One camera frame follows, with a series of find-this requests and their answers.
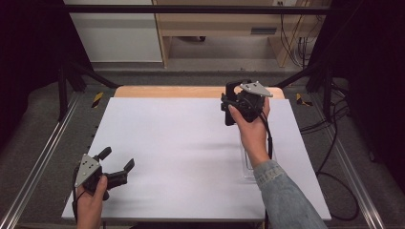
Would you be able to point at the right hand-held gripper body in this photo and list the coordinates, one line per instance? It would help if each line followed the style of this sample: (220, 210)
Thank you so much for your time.
(251, 103)

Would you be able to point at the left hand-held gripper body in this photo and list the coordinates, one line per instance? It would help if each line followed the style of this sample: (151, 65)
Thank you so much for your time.
(90, 173)

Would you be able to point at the clear plastic tray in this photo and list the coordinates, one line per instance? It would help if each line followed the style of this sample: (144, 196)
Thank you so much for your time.
(248, 167)

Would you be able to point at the person's left hand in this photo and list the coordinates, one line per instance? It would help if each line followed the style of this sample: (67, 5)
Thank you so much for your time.
(90, 203)

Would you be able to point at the person's right hand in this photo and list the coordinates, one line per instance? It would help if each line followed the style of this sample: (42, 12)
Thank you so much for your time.
(253, 136)

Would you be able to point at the wooden table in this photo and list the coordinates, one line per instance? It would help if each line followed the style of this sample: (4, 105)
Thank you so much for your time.
(178, 91)

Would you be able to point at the white table sheet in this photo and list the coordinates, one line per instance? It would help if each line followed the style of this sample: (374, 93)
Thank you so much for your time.
(175, 152)

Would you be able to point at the yellow clamp right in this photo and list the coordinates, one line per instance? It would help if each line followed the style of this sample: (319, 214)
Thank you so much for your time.
(301, 99)

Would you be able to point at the yellow clamp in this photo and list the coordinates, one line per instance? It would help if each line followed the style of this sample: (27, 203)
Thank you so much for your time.
(97, 99)
(301, 99)

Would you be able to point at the yellow clamp left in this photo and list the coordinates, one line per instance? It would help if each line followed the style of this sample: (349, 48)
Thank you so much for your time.
(97, 99)

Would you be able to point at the black metal stand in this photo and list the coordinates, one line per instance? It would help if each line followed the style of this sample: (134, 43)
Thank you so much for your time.
(326, 89)
(62, 92)

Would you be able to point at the light wooden desk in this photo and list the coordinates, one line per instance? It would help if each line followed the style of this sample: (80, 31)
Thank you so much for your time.
(223, 24)

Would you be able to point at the white power strip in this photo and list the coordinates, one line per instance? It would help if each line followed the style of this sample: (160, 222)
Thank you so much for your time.
(288, 2)

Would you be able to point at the white cabinet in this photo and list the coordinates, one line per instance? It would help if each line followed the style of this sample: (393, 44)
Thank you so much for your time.
(117, 38)

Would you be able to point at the dark curtain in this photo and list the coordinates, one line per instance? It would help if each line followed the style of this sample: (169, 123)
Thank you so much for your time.
(375, 63)
(28, 63)

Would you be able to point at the aluminium rail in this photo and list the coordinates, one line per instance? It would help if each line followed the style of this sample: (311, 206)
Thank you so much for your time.
(356, 184)
(38, 159)

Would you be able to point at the black frame bar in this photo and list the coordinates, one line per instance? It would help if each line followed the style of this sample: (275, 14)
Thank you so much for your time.
(191, 9)

